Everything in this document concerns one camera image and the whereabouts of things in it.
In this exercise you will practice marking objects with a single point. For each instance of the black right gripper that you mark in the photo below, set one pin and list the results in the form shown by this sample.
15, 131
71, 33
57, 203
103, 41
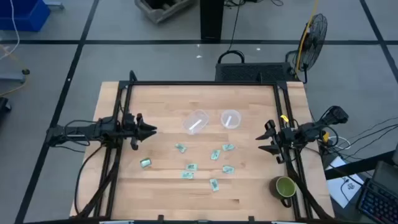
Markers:
284, 137

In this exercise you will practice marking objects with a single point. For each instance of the grey stand leg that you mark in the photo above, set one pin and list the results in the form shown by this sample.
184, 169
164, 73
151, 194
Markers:
54, 4

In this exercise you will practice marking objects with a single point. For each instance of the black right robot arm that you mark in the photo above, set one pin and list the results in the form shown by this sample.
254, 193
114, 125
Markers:
311, 129

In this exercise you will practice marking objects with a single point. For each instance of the black floor object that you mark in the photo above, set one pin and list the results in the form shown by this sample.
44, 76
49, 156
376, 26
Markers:
3, 105

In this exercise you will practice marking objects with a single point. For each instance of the black backlit keyboard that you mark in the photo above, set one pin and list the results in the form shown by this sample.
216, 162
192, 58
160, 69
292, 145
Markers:
377, 200

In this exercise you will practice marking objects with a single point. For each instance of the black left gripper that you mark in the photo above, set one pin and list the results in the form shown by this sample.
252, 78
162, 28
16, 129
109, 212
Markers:
133, 127

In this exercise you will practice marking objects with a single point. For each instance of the dark flat screen device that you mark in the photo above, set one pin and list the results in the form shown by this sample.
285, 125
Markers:
387, 175

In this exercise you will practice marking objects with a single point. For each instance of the grey crate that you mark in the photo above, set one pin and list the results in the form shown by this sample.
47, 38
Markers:
157, 17

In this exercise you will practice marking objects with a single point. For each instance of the black aluminium table frame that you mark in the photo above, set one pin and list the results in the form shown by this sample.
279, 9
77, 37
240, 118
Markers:
202, 83

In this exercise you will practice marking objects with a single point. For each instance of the clear oblong plastic container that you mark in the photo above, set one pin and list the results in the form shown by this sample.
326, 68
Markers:
202, 116

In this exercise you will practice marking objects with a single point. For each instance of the black mesh computer case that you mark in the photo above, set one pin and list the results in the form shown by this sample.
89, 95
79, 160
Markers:
248, 72

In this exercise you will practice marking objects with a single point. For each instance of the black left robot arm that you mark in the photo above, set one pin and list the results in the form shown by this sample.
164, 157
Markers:
87, 130

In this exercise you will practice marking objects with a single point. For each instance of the yellow tag on arm base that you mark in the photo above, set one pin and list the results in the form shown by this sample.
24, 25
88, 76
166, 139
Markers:
325, 137

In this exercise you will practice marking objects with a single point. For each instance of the clear round plastic container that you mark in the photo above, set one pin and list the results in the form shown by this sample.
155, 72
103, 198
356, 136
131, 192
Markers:
234, 115

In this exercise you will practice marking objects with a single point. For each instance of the blue plastic bin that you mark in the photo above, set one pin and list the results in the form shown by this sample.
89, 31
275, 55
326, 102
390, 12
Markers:
25, 15

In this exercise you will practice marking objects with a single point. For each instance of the grey stand base with caster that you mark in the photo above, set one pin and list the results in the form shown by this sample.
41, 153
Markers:
11, 77

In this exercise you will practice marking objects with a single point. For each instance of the dark mug green inside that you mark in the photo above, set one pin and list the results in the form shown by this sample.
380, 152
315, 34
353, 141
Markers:
286, 187

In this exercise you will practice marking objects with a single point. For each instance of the black square pillar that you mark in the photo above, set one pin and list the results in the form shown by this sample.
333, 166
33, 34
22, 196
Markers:
211, 18

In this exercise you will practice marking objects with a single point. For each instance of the black floor fan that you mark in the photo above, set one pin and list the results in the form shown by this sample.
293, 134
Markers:
314, 40

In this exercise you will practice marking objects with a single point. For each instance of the white paper sheet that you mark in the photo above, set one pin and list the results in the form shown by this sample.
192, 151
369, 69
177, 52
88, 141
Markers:
337, 186

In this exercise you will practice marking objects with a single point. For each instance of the green white sweetener packet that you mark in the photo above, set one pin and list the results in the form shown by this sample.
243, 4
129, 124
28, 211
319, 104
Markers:
191, 167
187, 175
228, 169
180, 147
228, 147
215, 154
214, 184
145, 162

